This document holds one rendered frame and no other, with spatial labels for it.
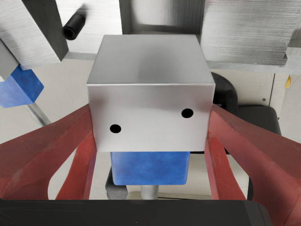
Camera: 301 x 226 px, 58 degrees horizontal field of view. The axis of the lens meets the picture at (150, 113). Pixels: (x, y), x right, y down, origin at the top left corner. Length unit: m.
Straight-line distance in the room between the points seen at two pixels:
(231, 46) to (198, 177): 0.32
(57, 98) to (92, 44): 1.44
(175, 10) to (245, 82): 0.80
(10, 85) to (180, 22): 0.18
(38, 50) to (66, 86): 1.27
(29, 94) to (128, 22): 0.14
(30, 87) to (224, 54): 0.20
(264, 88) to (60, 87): 1.04
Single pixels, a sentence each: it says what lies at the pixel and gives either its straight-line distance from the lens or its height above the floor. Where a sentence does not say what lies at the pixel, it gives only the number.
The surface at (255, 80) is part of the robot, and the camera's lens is 0.99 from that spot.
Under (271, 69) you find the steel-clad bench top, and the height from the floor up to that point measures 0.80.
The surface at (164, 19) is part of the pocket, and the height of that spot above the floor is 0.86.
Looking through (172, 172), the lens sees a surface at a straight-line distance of 0.16.
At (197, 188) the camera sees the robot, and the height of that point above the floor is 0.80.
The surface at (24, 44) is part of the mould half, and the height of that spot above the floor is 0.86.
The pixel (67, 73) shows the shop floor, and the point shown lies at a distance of 1.48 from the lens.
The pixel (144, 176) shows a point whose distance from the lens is 0.16.
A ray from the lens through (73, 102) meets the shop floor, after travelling 1.61.
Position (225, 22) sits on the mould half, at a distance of 0.18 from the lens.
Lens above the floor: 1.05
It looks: 44 degrees down
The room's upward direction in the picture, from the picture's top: 168 degrees counter-clockwise
